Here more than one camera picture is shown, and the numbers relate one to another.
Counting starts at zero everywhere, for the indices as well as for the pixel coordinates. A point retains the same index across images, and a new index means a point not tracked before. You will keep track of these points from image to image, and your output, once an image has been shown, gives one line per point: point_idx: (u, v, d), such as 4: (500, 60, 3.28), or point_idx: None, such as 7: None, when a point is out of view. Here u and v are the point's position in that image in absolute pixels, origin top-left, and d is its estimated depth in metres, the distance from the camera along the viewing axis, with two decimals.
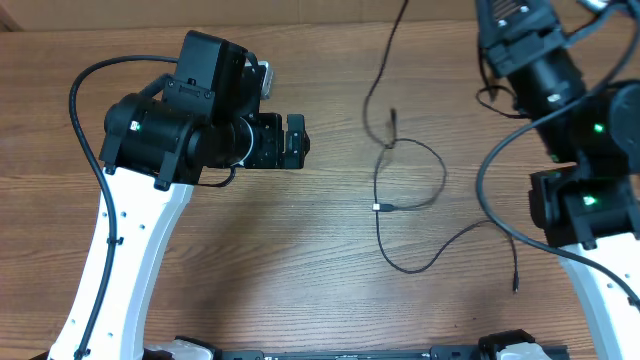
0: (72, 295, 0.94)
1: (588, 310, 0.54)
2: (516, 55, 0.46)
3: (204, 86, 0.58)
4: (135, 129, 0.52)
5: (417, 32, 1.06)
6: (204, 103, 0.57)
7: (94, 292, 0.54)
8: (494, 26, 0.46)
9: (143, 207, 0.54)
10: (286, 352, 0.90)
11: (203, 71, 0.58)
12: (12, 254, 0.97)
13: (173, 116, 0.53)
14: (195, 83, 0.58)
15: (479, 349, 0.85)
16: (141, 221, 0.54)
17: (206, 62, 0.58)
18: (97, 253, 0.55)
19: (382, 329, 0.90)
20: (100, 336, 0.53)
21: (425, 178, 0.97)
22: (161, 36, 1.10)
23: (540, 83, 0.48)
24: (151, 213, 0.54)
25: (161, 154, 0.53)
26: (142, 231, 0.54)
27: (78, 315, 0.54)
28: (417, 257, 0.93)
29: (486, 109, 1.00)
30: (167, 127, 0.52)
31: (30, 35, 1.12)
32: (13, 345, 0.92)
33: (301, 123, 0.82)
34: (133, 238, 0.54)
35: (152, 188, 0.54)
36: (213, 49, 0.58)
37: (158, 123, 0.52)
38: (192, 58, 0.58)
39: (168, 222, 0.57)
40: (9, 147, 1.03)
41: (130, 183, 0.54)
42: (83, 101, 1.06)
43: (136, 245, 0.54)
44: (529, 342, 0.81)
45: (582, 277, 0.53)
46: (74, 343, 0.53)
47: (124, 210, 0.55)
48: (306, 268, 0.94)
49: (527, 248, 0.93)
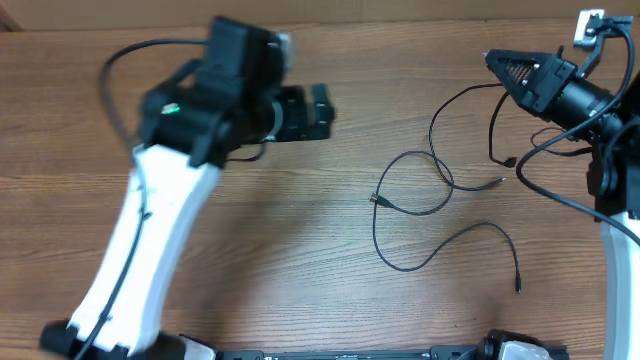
0: (73, 295, 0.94)
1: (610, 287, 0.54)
2: (543, 94, 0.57)
3: (230, 72, 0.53)
4: (169, 113, 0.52)
5: (417, 31, 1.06)
6: (231, 91, 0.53)
7: (118, 262, 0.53)
8: (519, 86, 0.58)
9: (174, 183, 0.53)
10: (286, 352, 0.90)
11: (233, 56, 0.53)
12: (12, 254, 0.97)
13: (208, 102, 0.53)
14: (221, 68, 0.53)
15: (486, 338, 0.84)
16: (170, 197, 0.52)
17: (230, 46, 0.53)
18: (126, 225, 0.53)
19: (382, 329, 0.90)
20: (121, 309, 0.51)
21: (425, 178, 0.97)
22: (161, 36, 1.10)
23: (579, 102, 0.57)
24: (180, 189, 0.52)
25: (192, 140, 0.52)
26: (170, 207, 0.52)
27: (103, 286, 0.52)
28: (416, 257, 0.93)
29: (484, 109, 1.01)
30: (200, 116, 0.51)
31: (29, 35, 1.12)
32: (14, 345, 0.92)
33: (324, 92, 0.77)
34: (161, 213, 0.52)
35: (181, 166, 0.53)
36: (238, 31, 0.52)
37: (191, 108, 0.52)
38: (218, 41, 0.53)
39: (197, 202, 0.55)
40: (9, 148, 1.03)
41: (163, 159, 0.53)
42: (83, 101, 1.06)
43: (163, 221, 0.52)
44: (537, 345, 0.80)
45: (617, 247, 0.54)
46: (96, 310, 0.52)
47: (155, 186, 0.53)
48: (305, 268, 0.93)
49: (526, 249, 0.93)
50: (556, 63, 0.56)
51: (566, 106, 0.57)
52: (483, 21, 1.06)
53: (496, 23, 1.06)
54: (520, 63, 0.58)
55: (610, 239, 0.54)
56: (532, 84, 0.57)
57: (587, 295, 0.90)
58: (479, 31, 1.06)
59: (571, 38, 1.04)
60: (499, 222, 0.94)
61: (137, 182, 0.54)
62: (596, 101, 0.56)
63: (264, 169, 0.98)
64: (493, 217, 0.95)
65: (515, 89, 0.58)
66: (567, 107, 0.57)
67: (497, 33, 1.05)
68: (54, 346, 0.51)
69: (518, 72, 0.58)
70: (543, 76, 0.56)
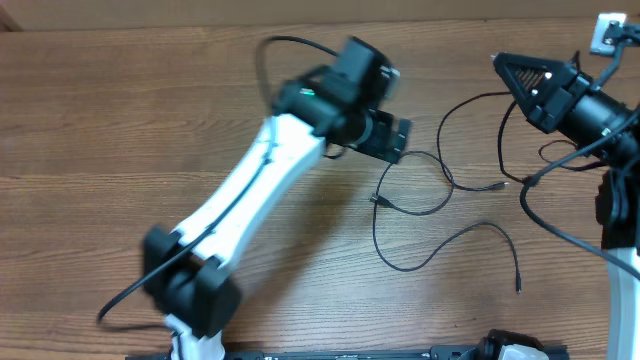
0: (72, 295, 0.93)
1: (614, 318, 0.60)
2: (552, 109, 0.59)
3: (351, 80, 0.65)
4: (305, 95, 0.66)
5: (417, 31, 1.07)
6: (347, 95, 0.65)
7: (238, 189, 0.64)
8: (528, 94, 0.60)
9: (296, 143, 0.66)
10: (286, 352, 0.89)
11: (356, 68, 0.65)
12: (11, 254, 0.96)
13: (331, 94, 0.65)
14: (345, 76, 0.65)
15: (487, 339, 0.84)
16: (290, 154, 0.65)
17: (356, 62, 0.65)
18: (248, 166, 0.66)
19: (382, 329, 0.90)
20: (228, 226, 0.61)
21: (425, 178, 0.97)
22: (162, 36, 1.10)
23: (596, 117, 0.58)
24: (300, 148, 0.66)
25: (314, 121, 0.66)
26: (288, 161, 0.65)
27: (214, 207, 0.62)
28: (416, 257, 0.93)
29: (484, 109, 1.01)
30: (325, 106, 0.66)
31: (30, 35, 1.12)
32: (13, 345, 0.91)
33: (408, 127, 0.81)
34: (280, 163, 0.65)
35: (302, 135, 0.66)
36: (364, 54, 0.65)
37: (320, 97, 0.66)
38: (347, 57, 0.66)
39: (297, 169, 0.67)
40: (9, 148, 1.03)
41: (290, 128, 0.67)
42: (84, 100, 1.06)
43: (279, 169, 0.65)
44: (538, 350, 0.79)
45: (625, 286, 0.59)
46: (207, 220, 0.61)
47: (281, 143, 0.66)
48: (305, 268, 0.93)
49: (527, 248, 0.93)
50: (568, 76, 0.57)
51: (581, 121, 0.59)
52: (483, 21, 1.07)
53: (496, 23, 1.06)
54: (532, 71, 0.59)
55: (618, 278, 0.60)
56: (542, 95, 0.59)
57: (587, 294, 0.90)
58: (479, 31, 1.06)
59: (570, 38, 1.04)
60: (499, 222, 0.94)
61: (267, 138, 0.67)
62: (611, 118, 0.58)
63: None
64: (493, 217, 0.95)
65: (525, 98, 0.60)
66: (580, 121, 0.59)
67: (497, 33, 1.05)
68: (157, 242, 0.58)
69: (528, 81, 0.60)
70: (554, 88, 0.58)
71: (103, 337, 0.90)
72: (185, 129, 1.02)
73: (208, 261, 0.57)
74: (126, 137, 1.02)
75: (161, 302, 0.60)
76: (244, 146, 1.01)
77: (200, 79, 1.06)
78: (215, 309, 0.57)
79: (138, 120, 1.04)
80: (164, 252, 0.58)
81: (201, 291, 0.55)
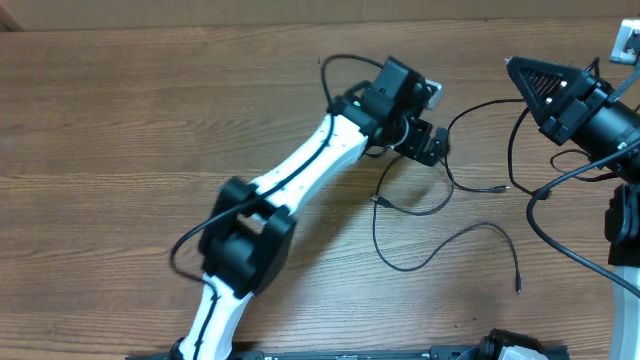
0: (72, 295, 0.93)
1: (617, 331, 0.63)
2: (566, 122, 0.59)
3: (390, 95, 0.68)
4: (351, 105, 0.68)
5: (417, 31, 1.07)
6: (385, 108, 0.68)
7: (301, 161, 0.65)
8: (542, 102, 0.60)
9: (351, 133, 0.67)
10: (286, 352, 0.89)
11: (393, 86, 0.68)
12: (11, 254, 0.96)
13: (371, 107, 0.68)
14: (384, 91, 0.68)
15: (488, 338, 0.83)
16: (345, 142, 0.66)
17: (391, 84, 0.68)
18: (310, 146, 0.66)
19: (382, 329, 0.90)
20: (292, 188, 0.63)
21: (425, 178, 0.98)
22: (162, 36, 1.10)
23: (613, 129, 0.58)
24: (355, 137, 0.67)
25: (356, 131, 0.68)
26: (342, 148, 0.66)
27: (282, 173, 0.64)
28: (416, 257, 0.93)
29: (484, 109, 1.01)
30: (367, 117, 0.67)
31: (30, 35, 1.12)
32: (13, 345, 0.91)
33: (446, 136, 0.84)
34: (336, 148, 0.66)
35: (354, 131, 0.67)
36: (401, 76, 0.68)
37: (362, 109, 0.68)
38: (385, 76, 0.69)
39: (348, 157, 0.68)
40: (9, 148, 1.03)
41: (345, 123, 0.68)
42: (84, 100, 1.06)
43: (336, 152, 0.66)
44: (539, 351, 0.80)
45: (630, 303, 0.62)
46: (274, 179, 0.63)
47: (337, 133, 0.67)
48: (306, 268, 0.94)
49: (526, 248, 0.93)
50: (585, 86, 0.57)
51: (596, 131, 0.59)
52: (483, 21, 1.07)
53: (496, 23, 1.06)
54: (547, 77, 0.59)
55: (623, 295, 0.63)
56: (557, 104, 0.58)
57: (587, 295, 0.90)
58: (479, 31, 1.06)
59: (571, 38, 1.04)
60: (499, 222, 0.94)
61: (326, 127, 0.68)
62: (629, 132, 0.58)
63: (264, 169, 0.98)
64: (493, 217, 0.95)
65: (539, 107, 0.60)
66: (597, 133, 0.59)
67: (497, 33, 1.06)
68: (235, 192, 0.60)
69: (543, 88, 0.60)
70: (569, 98, 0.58)
71: (103, 337, 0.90)
72: (186, 129, 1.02)
73: (277, 210, 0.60)
74: (126, 137, 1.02)
75: (216, 253, 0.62)
76: (244, 145, 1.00)
77: (200, 79, 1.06)
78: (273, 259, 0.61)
79: (138, 119, 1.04)
80: (236, 204, 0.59)
81: (269, 239, 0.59)
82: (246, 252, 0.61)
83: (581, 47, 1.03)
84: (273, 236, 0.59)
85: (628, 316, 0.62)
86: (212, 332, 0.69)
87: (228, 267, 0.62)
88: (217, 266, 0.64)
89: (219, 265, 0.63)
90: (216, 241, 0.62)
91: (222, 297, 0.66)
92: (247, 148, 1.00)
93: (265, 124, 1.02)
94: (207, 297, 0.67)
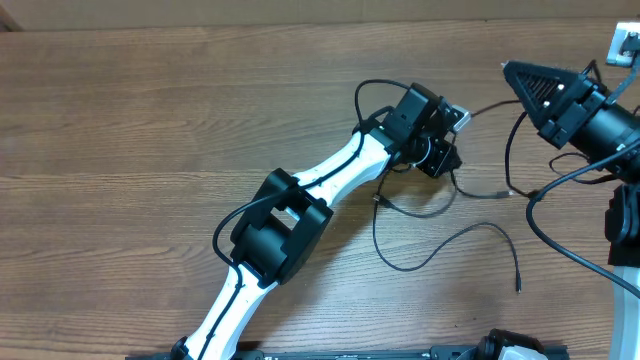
0: (72, 295, 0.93)
1: (617, 332, 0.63)
2: (565, 125, 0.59)
3: (409, 121, 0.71)
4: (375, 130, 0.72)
5: (417, 31, 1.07)
6: (403, 134, 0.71)
7: (332, 166, 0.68)
8: (540, 106, 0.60)
9: (377, 148, 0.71)
10: (286, 352, 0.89)
11: (414, 113, 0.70)
12: (11, 254, 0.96)
13: (391, 133, 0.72)
14: (405, 117, 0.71)
15: (488, 338, 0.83)
16: (371, 154, 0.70)
17: (413, 110, 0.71)
18: (342, 155, 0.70)
19: (382, 329, 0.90)
20: (323, 188, 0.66)
21: (425, 179, 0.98)
22: (162, 36, 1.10)
23: (612, 131, 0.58)
24: (380, 151, 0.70)
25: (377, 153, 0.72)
26: (369, 159, 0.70)
27: (319, 172, 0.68)
28: (416, 257, 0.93)
29: (484, 109, 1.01)
30: (387, 142, 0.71)
31: (29, 35, 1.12)
32: (13, 345, 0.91)
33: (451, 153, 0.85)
34: (365, 158, 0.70)
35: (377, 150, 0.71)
36: (421, 103, 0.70)
37: (385, 133, 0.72)
38: (408, 103, 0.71)
39: (373, 170, 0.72)
40: (9, 148, 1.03)
41: (370, 140, 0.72)
42: (83, 100, 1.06)
43: (363, 162, 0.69)
44: (539, 352, 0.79)
45: (629, 303, 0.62)
46: (311, 177, 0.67)
47: (365, 147, 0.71)
48: (306, 268, 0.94)
49: (526, 248, 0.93)
50: (582, 89, 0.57)
51: (594, 132, 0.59)
52: (483, 21, 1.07)
53: (496, 23, 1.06)
54: (546, 81, 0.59)
55: (623, 296, 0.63)
56: (554, 107, 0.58)
57: (587, 294, 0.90)
58: (479, 31, 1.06)
59: (571, 38, 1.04)
60: (499, 222, 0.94)
61: (356, 142, 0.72)
62: (627, 132, 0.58)
63: (264, 169, 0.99)
64: (493, 217, 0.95)
65: (539, 111, 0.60)
66: (595, 134, 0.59)
67: (497, 33, 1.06)
68: (277, 182, 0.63)
69: (542, 92, 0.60)
70: (568, 100, 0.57)
71: (103, 337, 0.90)
72: (186, 129, 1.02)
73: (313, 203, 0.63)
74: (126, 137, 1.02)
75: (250, 239, 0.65)
76: (244, 145, 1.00)
77: (200, 79, 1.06)
78: (304, 251, 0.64)
79: (138, 120, 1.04)
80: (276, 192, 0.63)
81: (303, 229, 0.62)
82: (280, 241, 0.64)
83: (581, 47, 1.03)
84: (308, 228, 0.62)
85: (627, 316, 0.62)
86: (227, 322, 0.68)
87: (259, 254, 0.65)
88: (247, 252, 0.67)
89: (251, 253, 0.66)
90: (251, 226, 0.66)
91: (247, 285, 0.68)
92: (247, 148, 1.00)
93: (265, 124, 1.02)
94: (231, 283, 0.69)
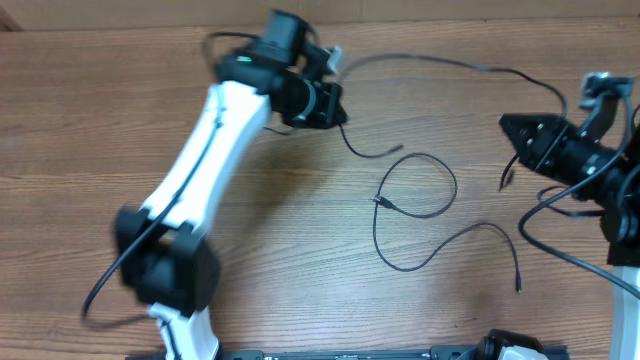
0: (72, 295, 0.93)
1: (617, 331, 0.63)
2: (540, 149, 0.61)
3: (281, 45, 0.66)
4: (241, 61, 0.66)
5: (417, 31, 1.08)
6: (280, 57, 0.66)
7: (196, 156, 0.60)
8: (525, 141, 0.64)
9: (243, 103, 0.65)
10: (286, 352, 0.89)
11: (283, 38, 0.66)
12: (11, 254, 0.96)
13: (262, 60, 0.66)
14: (274, 42, 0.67)
15: (487, 339, 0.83)
16: (239, 115, 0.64)
17: (281, 30, 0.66)
18: (202, 134, 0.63)
19: (382, 329, 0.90)
20: (195, 190, 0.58)
21: (425, 178, 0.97)
22: (162, 36, 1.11)
23: (582, 156, 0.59)
24: (248, 107, 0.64)
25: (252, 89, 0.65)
26: (239, 121, 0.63)
27: (176, 175, 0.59)
28: (416, 257, 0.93)
29: (484, 109, 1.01)
30: (258, 73, 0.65)
31: (30, 36, 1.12)
32: (13, 345, 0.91)
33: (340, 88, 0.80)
34: (233, 124, 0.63)
35: (249, 98, 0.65)
36: (289, 21, 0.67)
37: (254, 67, 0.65)
38: (274, 24, 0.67)
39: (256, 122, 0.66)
40: (9, 148, 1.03)
41: (240, 96, 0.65)
42: (83, 100, 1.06)
43: (234, 127, 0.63)
44: (539, 351, 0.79)
45: (628, 301, 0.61)
46: (169, 192, 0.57)
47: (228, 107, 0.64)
48: (306, 267, 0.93)
49: (526, 249, 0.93)
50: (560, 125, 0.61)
51: (570, 159, 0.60)
52: (483, 21, 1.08)
53: (495, 23, 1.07)
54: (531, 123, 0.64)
55: (622, 294, 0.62)
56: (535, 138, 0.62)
57: (587, 295, 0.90)
58: (478, 31, 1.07)
59: (571, 38, 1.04)
60: (499, 221, 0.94)
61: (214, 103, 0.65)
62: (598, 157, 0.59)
63: (264, 169, 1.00)
64: (493, 217, 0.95)
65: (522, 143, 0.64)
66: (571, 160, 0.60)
67: (497, 33, 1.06)
68: (124, 222, 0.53)
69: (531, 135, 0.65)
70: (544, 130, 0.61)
71: (103, 337, 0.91)
72: (186, 129, 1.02)
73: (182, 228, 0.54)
74: (126, 137, 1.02)
75: (140, 289, 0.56)
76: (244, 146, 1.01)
77: (200, 80, 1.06)
78: (200, 262, 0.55)
79: (138, 120, 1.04)
80: (131, 233, 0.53)
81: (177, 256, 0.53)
82: (168, 274, 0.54)
83: (581, 48, 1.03)
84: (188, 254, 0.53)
85: (626, 314, 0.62)
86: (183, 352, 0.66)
87: (159, 298, 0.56)
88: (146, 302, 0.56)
89: (149, 299, 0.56)
90: (135, 279, 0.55)
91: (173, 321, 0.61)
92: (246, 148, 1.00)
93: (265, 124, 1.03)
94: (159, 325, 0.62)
